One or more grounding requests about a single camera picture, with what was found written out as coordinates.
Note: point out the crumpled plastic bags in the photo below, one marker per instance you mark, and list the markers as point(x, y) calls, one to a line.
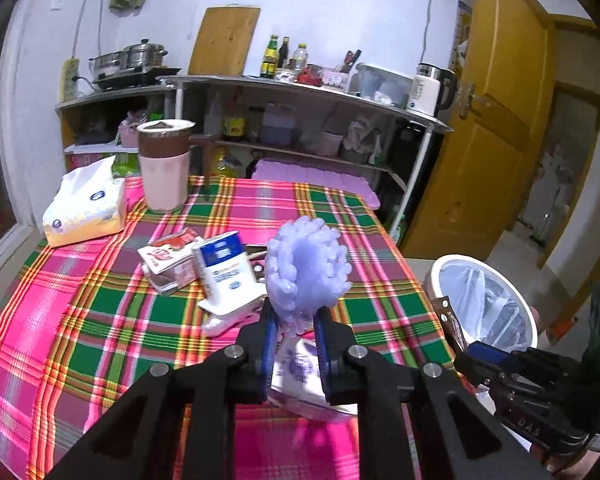
point(362, 140)

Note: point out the plaid tablecloth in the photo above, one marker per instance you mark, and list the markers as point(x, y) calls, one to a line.
point(105, 340)

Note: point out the blue plastic jug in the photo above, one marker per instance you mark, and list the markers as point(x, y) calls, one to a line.
point(277, 125)

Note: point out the dark sauce bottle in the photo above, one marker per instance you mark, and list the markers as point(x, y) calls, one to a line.
point(284, 55)

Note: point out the pink basket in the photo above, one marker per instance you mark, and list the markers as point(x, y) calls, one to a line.
point(128, 135)

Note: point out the wooden cutting board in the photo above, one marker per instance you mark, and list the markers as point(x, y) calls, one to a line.
point(225, 42)

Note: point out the metal shelving unit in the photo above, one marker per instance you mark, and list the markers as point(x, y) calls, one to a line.
point(280, 85)

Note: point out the yellow power strip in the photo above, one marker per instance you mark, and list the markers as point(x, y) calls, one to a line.
point(69, 80)

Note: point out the red white milk carton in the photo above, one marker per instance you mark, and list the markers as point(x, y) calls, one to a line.
point(167, 250)

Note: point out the green glass bottle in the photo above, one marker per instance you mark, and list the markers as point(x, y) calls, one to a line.
point(268, 60)

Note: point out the clear plastic container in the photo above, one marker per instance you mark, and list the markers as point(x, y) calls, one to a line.
point(382, 85)

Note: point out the yellow wooden door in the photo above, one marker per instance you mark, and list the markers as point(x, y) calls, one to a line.
point(495, 110)

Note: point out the black stove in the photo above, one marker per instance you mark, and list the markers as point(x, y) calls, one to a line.
point(135, 77)

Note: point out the steel pan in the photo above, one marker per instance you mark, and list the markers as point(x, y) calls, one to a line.
point(105, 62)

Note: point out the clear plastic bin liner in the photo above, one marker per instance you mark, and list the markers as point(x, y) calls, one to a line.
point(485, 300)

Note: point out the white bowl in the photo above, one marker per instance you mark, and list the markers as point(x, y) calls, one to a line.
point(331, 144)

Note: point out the small pink box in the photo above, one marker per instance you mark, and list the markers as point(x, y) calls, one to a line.
point(336, 81)

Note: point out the pink lidded storage box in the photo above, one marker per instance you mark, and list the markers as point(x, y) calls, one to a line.
point(315, 180)

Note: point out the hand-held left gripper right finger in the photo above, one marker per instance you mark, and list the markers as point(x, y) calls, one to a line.
point(323, 352)

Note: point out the tissue pack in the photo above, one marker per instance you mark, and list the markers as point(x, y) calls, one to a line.
point(85, 200)

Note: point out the pink white wrapper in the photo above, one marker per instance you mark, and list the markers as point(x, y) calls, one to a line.
point(175, 280)

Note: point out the steel lidded pot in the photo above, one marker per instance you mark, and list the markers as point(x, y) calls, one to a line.
point(142, 55)

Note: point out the yellow oil bottle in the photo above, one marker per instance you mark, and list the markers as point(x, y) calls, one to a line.
point(234, 122)

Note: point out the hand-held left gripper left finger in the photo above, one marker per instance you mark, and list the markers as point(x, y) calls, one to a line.
point(269, 342)

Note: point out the pink brown pitcher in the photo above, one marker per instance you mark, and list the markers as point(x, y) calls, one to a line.
point(162, 180)

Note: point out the blue white milk carton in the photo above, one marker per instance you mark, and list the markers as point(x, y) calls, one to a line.
point(225, 270)

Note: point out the white trash bin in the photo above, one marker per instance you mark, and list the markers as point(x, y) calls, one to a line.
point(442, 270)

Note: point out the white electric kettle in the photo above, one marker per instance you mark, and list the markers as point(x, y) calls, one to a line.
point(425, 90)

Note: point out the clear bottle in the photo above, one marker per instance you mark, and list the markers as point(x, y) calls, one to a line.
point(301, 57)

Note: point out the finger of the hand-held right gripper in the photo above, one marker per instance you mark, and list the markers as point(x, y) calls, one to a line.
point(447, 320)
point(485, 357)

